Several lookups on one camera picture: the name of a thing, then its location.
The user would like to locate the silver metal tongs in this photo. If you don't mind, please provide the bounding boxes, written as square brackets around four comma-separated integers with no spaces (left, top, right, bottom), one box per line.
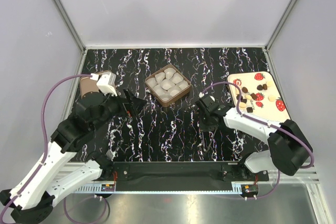
[201,130,217,153]

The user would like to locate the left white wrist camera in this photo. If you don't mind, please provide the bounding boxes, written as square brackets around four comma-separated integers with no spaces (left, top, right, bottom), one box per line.
[90,72,118,97]

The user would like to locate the white cable duct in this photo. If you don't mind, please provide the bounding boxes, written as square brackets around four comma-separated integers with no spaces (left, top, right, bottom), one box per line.
[74,183,115,194]

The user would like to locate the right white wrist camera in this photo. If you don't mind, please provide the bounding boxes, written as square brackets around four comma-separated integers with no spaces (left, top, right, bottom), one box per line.
[196,93,215,110]

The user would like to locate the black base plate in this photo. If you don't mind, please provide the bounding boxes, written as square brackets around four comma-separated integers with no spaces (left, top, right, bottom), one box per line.
[97,161,269,193]

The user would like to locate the strawberry pattern tray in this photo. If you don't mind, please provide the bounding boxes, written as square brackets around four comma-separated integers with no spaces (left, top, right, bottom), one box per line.
[227,71,290,122]

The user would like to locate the white paper cup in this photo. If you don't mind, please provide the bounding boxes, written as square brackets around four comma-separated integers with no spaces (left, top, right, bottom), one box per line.
[170,72,184,84]

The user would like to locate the white round chocolate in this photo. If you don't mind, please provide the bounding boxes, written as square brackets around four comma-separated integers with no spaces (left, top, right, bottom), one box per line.
[268,95,276,102]

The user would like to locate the brown tin box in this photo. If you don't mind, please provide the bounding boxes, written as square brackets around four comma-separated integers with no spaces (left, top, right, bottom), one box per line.
[145,65,192,108]

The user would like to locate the brown tin lid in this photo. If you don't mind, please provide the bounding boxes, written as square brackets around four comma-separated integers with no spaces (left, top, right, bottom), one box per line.
[79,70,115,97]

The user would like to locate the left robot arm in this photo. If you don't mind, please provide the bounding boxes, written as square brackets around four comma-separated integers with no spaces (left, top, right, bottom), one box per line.
[1,89,146,223]

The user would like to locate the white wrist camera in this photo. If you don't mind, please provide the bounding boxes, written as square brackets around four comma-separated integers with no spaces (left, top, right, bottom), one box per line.
[90,72,118,97]
[196,93,215,110]

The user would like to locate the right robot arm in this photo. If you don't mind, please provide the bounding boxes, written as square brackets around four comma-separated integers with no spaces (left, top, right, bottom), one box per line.
[196,95,314,180]

